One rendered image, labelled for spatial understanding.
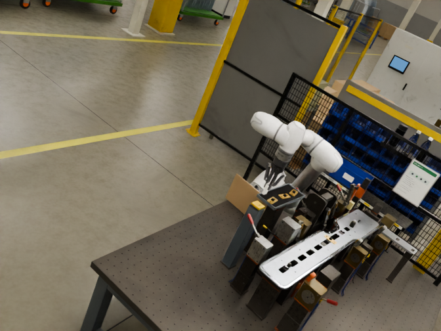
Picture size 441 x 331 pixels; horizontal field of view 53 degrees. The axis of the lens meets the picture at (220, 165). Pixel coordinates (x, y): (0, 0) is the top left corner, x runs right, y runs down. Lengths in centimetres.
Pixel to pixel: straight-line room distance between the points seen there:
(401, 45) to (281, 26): 480
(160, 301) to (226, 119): 355
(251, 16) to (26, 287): 370
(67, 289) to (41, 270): 23
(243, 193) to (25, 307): 160
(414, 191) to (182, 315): 214
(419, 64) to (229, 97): 497
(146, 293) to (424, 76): 797
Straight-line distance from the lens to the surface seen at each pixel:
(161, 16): 1012
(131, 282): 241
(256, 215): 251
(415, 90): 961
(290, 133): 230
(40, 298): 319
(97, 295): 260
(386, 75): 972
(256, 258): 246
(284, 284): 235
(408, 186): 375
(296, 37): 511
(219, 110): 563
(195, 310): 241
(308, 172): 299
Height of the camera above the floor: 236
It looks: 26 degrees down
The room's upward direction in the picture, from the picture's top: 24 degrees clockwise
